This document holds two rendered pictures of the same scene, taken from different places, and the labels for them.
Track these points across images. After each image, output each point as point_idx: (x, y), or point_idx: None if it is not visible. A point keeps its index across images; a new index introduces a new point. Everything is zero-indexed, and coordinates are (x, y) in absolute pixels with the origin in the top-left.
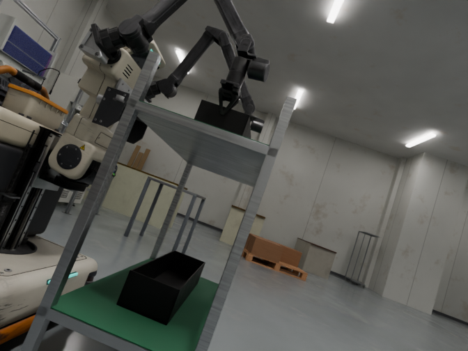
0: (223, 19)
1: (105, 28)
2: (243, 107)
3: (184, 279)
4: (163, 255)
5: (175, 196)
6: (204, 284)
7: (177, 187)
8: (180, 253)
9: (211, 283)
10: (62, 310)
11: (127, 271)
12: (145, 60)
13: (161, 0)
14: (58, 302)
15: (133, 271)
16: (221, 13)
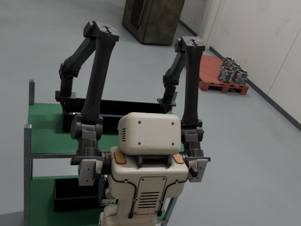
0: (178, 68)
1: (202, 152)
2: (68, 70)
3: (62, 195)
4: (88, 197)
5: (30, 187)
6: (47, 187)
7: (30, 181)
8: (55, 194)
9: (34, 184)
10: (165, 212)
11: (93, 223)
12: (203, 135)
13: (198, 94)
14: (162, 216)
15: None
16: (181, 67)
